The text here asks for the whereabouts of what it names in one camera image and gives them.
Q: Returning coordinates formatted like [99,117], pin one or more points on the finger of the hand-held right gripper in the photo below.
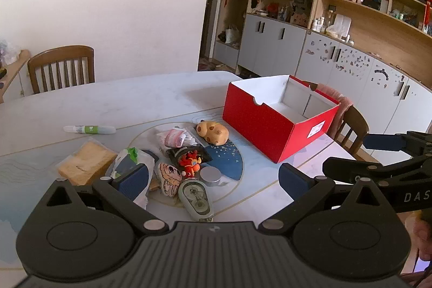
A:
[383,142]
[351,169]

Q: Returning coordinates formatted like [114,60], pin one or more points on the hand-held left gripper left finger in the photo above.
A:
[132,179]

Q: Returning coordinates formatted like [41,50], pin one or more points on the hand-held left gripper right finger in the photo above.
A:
[292,181]

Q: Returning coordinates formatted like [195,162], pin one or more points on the white green plastic packet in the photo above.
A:
[126,161]

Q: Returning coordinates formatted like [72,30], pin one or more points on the red cardboard box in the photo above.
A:
[256,126]

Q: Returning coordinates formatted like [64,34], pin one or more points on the person's right hand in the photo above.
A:
[423,230]

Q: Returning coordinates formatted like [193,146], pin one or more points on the dark wooden chair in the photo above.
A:
[357,126]

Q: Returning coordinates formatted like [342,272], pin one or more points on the bagged sliced bread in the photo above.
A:
[86,163]

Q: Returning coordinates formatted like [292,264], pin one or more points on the pink cloth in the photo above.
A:
[341,105]

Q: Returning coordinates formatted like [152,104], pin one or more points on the red and white sachet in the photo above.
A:
[173,137]

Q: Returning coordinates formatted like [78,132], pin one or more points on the white green tube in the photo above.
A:
[91,129]

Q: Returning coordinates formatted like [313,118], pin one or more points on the green white correction tape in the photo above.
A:
[195,200]

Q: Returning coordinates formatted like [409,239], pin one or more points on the clear cotton swab pack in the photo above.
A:
[192,138]

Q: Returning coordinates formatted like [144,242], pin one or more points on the white stickered base cabinet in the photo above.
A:
[354,72]

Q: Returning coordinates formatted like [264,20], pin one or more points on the round silver tin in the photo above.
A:
[211,176]

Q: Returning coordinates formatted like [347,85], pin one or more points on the yellow spotted capybara toy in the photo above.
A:
[214,132]

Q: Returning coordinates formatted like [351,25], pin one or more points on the wooden open shelving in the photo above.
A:
[378,28]

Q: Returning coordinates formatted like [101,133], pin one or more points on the white plastic containers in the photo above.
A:
[341,25]

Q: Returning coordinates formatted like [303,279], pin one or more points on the cluster of small bottles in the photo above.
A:
[319,24]

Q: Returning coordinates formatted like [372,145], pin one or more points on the grey double-door base cabinet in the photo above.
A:
[270,45]

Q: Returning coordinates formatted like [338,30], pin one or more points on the brown wooden slatted chair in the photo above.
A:
[60,53]

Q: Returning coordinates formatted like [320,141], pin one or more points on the brown patterned box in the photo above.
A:
[300,19]

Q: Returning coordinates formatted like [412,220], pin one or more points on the white plastic bag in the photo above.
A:
[233,35]

